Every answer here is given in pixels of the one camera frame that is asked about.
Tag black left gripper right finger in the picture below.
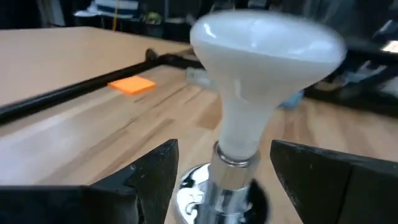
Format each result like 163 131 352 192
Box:
269 139 398 224

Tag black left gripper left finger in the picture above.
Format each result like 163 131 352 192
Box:
0 138 180 224

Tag white reflector lightbulb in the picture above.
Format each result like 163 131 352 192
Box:
189 9 348 161

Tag blue crumpled ball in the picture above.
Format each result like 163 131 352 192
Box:
277 90 306 110

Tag orange sticky note pad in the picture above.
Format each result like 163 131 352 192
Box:
107 75 157 96

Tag light brown desk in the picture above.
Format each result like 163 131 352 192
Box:
0 26 191 107

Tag navy white striped cloth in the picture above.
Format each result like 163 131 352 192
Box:
94 0 139 18

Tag thin yellow cable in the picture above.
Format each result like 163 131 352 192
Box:
112 0 121 32

